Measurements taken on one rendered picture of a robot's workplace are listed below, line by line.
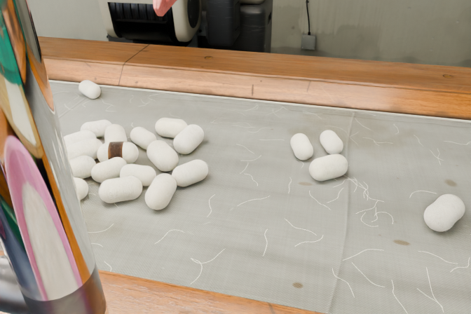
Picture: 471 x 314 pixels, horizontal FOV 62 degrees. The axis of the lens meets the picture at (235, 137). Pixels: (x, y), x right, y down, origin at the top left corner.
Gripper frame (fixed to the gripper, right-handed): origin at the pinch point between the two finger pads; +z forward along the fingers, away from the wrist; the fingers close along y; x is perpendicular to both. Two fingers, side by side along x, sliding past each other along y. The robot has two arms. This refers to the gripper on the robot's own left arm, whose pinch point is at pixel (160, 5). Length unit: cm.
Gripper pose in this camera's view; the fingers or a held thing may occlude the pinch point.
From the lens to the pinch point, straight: 45.7
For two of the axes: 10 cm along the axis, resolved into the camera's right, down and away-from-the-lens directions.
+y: 9.8, 1.2, -1.8
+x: 1.3, 3.2, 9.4
